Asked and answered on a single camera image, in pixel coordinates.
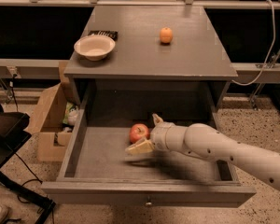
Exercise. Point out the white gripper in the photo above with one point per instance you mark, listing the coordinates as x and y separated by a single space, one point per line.
159 137

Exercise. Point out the red apple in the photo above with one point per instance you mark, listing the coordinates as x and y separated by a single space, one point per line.
138 131

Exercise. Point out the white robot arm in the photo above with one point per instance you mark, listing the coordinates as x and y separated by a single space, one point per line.
204 142

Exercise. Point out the open grey top drawer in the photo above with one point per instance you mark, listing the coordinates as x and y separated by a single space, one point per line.
97 170

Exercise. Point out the metal drawer knob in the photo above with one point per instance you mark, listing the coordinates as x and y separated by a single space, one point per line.
148 202

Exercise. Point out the grey wooden cabinet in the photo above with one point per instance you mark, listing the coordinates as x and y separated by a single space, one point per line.
194 54

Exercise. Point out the green white bag in box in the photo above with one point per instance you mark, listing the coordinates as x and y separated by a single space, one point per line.
70 114

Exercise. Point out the cardboard box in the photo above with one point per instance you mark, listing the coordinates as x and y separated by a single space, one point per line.
47 119

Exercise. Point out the small orange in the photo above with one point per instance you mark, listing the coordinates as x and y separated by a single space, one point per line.
166 35

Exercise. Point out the cream ceramic bowl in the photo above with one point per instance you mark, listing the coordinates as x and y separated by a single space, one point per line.
94 47

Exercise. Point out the black snack bar packet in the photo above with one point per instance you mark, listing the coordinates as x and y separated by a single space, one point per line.
111 34

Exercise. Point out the black chair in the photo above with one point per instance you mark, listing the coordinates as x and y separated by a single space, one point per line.
12 137

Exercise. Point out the metal railing beam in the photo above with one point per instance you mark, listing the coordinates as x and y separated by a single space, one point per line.
31 68

